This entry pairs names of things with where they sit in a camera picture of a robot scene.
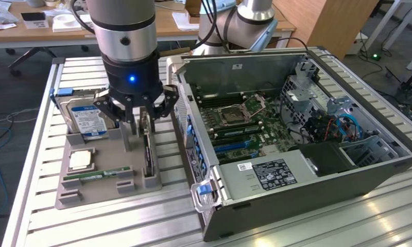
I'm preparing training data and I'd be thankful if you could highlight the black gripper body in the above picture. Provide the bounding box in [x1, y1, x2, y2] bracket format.
[101, 50, 164, 109]

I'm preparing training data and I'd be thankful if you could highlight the black Nvidia graphics card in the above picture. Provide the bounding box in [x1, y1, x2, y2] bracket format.
[139, 107, 156, 178]

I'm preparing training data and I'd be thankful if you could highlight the hard disk in blue carrier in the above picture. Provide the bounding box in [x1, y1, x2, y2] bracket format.
[49, 87, 120, 141]

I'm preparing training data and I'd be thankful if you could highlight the CPU socket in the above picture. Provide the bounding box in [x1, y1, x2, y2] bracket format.
[219, 104, 249, 127]

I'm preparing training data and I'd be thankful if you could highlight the grey parts rack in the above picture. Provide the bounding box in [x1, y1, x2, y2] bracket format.
[55, 119, 163, 210]

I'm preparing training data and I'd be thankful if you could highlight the white labelled box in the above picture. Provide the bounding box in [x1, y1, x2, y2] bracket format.
[79, 14, 93, 29]

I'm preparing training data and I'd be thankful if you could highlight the silver CPU chip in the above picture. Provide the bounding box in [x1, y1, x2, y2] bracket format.
[68, 150, 93, 170]

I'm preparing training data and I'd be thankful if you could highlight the white paper stack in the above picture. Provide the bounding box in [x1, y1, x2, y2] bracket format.
[171, 11, 200, 31]

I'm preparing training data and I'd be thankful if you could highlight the white flat block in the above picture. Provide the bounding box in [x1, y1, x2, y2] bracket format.
[52, 22, 83, 33]

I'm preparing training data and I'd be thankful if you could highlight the metal socket cover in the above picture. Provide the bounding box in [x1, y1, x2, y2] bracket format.
[241, 93, 267, 119]

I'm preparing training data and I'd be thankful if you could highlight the blue expansion slot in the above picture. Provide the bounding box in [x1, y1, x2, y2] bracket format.
[215, 140, 252, 153]

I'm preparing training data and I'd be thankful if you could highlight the green RAM stick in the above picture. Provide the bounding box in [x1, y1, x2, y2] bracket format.
[63, 167, 131, 181]

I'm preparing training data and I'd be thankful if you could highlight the white tape roll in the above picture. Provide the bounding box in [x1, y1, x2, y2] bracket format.
[53, 14, 79, 27]

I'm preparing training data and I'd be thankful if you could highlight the brown cardboard box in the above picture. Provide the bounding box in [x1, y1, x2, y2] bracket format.
[185, 0, 203, 17]

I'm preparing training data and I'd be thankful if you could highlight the green motherboard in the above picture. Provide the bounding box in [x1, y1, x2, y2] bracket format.
[188, 83, 303, 165]

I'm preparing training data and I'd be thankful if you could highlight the black topped white box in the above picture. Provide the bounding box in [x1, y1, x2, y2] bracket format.
[20, 12, 49, 29]

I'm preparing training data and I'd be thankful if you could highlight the silver chipset heatsink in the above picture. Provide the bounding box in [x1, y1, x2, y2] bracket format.
[260, 145, 281, 155]

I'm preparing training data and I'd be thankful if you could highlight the wooden office desk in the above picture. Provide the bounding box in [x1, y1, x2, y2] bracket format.
[0, 0, 296, 49]

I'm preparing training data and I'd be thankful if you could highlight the blue case release latch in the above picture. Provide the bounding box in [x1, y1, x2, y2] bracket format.
[195, 184, 211, 198]

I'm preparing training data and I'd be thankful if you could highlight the grey power supply unit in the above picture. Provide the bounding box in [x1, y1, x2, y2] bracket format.
[211, 150, 319, 201]

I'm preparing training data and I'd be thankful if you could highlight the clear plastic bag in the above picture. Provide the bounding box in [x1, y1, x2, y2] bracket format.
[0, 1, 20, 24]

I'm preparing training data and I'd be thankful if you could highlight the black plastic shroud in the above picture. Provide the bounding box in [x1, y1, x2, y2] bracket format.
[299, 141, 360, 177]

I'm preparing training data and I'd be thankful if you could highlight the wooden cabinet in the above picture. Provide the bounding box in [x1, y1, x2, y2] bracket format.
[271, 0, 380, 60]

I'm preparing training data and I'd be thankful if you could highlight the dark grey PC case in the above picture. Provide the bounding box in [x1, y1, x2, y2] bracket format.
[167, 47, 412, 242]

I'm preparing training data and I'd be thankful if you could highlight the metal disk bay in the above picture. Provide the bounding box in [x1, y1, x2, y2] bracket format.
[337, 133, 399, 168]

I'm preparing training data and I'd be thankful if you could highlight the black cable behind case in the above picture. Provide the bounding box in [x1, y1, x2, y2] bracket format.
[277, 38, 309, 52]

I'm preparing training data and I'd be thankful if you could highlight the light blue wire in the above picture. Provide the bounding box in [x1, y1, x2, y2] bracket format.
[339, 113, 364, 141]

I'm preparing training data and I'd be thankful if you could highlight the white table frame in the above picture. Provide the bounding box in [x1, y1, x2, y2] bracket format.
[359, 0, 412, 70]

